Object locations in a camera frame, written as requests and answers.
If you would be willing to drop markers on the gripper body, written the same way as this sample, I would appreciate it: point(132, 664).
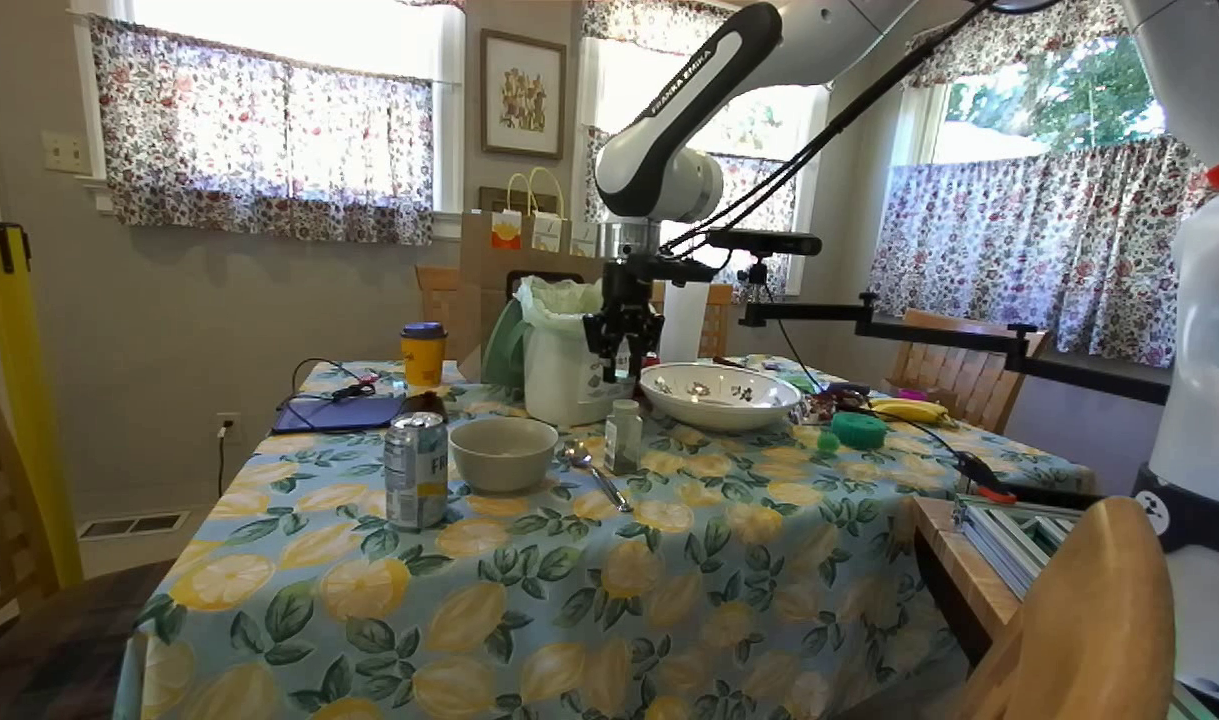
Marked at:
point(629, 300)

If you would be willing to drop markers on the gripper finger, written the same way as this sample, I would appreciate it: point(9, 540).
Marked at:
point(599, 345)
point(649, 345)

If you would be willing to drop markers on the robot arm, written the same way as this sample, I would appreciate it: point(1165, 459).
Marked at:
point(659, 130)

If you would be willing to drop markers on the green round lid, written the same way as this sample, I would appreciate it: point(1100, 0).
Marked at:
point(504, 350)

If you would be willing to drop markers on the spice bottle with white lid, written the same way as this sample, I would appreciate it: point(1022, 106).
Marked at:
point(624, 440)

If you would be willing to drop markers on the yellow cup with blue lid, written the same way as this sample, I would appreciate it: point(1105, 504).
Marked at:
point(423, 358)

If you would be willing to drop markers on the white paper towel roll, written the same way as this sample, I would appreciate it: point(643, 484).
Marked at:
point(684, 325)

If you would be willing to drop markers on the white bin with plastic bag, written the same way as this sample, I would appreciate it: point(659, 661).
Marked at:
point(559, 370)

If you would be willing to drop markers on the wooden chair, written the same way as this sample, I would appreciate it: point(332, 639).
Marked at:
point(29, 620)
point(437, 300)
point(1089, 620)
point(717, 320)
point(959, 375)

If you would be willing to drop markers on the large white patterned bowl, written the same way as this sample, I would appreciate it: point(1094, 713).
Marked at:
point(719, 398)

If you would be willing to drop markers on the row of small gift bags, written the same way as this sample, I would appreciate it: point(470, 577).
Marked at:
point(529, 228)

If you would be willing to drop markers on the metal spoon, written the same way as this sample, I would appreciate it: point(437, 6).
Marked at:
point(594, 472)

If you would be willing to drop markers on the brown paper bag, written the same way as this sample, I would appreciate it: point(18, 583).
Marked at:
point(484, 290)

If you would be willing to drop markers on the beige ceramic bowl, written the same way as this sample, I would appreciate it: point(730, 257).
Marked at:
point(504, 455)

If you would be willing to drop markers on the floral curtain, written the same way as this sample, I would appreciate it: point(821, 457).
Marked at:
point(1039, 250)
point(759, 190)
point(269, 140)

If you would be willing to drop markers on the dark patterned pouch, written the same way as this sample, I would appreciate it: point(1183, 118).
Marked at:
point(814, 408)

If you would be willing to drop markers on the small green ball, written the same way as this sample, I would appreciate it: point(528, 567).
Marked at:
point(828, 441)

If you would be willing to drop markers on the silver and yellow drink can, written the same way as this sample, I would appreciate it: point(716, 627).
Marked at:
point(416, 472)

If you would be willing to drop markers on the green round scrubber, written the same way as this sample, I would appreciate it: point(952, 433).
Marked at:
point(858, 430)

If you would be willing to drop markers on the framed picture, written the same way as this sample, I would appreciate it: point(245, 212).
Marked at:
point(522, 95)

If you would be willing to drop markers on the lemon print tablecloth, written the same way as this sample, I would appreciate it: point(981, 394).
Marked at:
point(569, 600)

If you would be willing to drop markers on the banana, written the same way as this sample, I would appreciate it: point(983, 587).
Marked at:
point(909, 410)

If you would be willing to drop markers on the blue laptop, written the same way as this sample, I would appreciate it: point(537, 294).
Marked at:
point(337, 413)

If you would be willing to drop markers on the orange and black clamp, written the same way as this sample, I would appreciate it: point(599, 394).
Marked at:
point(984, 478)

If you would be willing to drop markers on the floor vent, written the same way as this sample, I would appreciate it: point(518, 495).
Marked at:
point(134, 524)

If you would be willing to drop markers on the yellow stand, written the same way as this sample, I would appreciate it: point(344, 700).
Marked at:
point(29, 400)

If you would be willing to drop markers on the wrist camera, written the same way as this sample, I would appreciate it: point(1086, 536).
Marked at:
point(687, 270)

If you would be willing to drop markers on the camera on mount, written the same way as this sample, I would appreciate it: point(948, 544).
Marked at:
point(769, 242)

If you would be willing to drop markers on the wall socket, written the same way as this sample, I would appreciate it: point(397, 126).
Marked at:
point(228, 426)

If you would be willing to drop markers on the wall switch plate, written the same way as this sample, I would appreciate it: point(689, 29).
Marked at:
point(66, 152)

